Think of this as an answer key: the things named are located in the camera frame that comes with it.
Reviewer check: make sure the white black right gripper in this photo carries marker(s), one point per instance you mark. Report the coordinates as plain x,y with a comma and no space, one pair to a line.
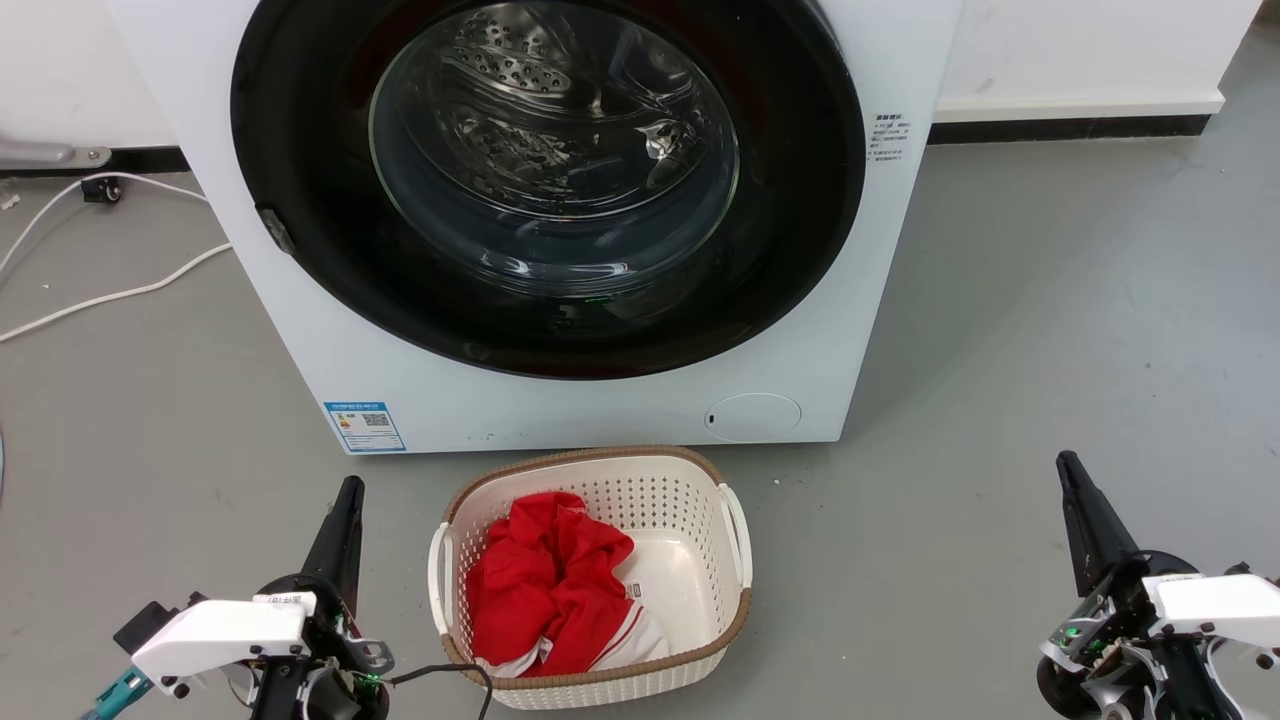
1220,605

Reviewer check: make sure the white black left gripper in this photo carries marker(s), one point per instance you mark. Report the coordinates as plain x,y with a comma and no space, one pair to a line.
220,635

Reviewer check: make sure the black round glass washer door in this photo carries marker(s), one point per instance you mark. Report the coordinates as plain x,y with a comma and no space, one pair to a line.
300,150

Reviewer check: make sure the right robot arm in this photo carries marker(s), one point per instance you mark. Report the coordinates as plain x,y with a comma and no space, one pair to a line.
1190,690

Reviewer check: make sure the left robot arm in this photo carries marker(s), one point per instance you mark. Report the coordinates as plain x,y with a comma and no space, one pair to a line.
275,695

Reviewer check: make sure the white front-load washing machine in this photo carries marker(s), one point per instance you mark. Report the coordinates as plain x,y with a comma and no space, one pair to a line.
600,410

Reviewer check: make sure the silver metal door hinge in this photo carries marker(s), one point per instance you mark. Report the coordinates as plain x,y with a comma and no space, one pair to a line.
277,232

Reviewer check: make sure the blue energy label sticker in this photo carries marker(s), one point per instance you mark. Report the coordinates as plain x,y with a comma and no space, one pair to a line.
365,428

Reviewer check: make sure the red and white garment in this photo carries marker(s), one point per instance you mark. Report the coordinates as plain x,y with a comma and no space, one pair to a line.
540,590

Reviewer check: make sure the white perforated laundry basket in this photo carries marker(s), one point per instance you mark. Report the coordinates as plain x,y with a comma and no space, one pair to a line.
690,570

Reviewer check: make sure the round white filter cover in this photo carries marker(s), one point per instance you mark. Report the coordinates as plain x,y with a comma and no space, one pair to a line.
752,418

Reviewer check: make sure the black skirting strip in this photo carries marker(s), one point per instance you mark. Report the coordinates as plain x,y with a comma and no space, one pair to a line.
1070,130

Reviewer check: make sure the small black caster wheel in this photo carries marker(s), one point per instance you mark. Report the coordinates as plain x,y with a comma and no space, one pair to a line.
103,190

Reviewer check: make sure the small printed text sticker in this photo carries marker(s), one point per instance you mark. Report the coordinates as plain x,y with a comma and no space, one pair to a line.
889,138

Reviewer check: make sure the black right wrist camera module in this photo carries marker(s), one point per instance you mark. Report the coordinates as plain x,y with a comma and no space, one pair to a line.
1070,670

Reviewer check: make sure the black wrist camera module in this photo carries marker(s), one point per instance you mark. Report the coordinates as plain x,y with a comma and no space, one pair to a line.
345,700
1070,670

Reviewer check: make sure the black left wrist camera module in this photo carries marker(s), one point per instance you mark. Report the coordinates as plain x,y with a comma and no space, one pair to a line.
345,700

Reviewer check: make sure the grey metal floor bracket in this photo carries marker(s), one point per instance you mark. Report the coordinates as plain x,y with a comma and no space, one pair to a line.
40,153

